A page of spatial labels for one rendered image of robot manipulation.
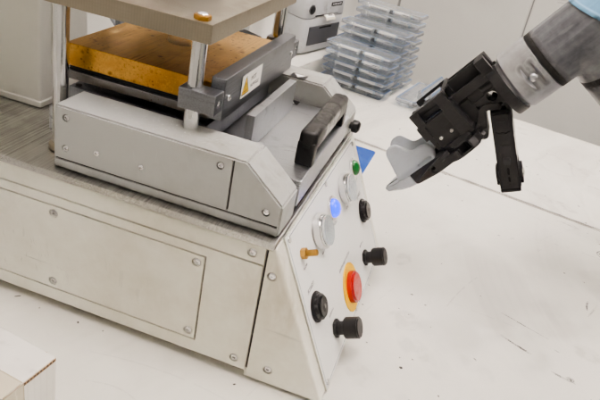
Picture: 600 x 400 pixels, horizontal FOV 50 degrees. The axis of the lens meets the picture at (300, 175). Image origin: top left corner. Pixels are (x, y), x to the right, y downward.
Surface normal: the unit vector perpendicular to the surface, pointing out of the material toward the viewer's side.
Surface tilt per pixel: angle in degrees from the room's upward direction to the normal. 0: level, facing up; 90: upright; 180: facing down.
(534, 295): 0
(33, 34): 90
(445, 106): 90
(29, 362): 2
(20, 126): 0
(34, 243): 90
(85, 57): 90
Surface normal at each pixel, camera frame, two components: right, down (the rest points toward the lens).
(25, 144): 0.18, -0.88
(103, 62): -0.29, 0.38
